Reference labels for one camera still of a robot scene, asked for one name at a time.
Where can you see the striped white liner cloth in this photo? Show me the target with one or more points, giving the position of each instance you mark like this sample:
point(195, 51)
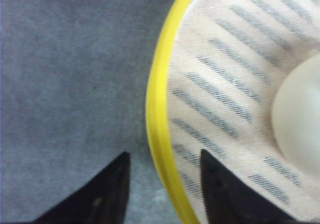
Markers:
point(225, 83)

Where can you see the white bun in left basket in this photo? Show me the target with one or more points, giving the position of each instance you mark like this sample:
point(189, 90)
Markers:
point(295, 116)

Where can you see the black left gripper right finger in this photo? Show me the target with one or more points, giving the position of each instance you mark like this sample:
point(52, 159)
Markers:
point(228, 200)

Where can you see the bamboo steamer basket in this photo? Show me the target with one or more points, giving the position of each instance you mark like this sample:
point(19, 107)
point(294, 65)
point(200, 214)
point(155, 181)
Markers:
point(157, 103)

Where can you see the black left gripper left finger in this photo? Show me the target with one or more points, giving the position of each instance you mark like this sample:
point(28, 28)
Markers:
point(102, 200)

